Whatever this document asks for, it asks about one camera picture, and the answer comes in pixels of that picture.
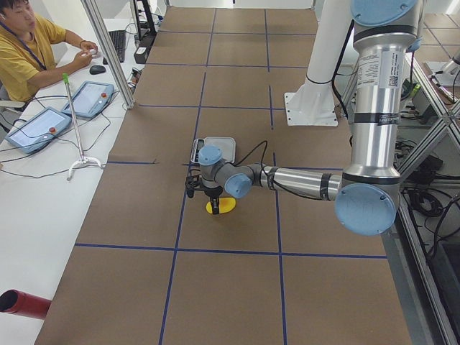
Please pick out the yellow mango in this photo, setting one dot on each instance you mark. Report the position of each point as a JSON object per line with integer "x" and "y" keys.
{"x": 225, "y": 205}

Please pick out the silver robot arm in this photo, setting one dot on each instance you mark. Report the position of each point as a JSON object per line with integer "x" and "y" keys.
{"x": 366, "y": 194}

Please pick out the black keyboard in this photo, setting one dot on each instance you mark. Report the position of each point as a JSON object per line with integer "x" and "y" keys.
{"x": 118, "y": 38}

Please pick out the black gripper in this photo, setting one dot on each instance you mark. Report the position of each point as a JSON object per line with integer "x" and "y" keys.
{"x": 211, "y": 192}

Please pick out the silver digital kitchen scale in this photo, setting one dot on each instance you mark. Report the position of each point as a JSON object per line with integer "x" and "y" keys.
{"x": 227, "y": 145}

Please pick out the aluminium frame post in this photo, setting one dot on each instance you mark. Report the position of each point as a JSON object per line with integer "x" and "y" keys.
{"x": 108, "y": 50}

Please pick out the person in yellow shirt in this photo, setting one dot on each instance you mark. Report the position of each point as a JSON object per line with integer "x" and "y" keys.
{"x": 27, "y": 60}

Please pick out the blue teach pendant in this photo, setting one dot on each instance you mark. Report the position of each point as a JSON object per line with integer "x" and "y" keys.
{"x": 90, "y": 98}
{"x": 36, "y": 133}

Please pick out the blue teach pendant near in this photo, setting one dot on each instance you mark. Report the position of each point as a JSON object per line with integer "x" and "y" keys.
{"x": 36, "y": 133}

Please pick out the blue teach pendant far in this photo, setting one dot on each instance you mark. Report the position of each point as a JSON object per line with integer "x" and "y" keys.
{"x": 90, "y": 98}

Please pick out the grey stick with green tip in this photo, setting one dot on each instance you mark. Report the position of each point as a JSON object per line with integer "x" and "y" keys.
{"x": 83, "y": 160}

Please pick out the black computer mouse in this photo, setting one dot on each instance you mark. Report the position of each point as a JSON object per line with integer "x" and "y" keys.
{"x": 97, "y": 69}

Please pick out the red cylinder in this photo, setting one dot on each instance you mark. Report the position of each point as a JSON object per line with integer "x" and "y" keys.
{"x": 19, "y": 303}

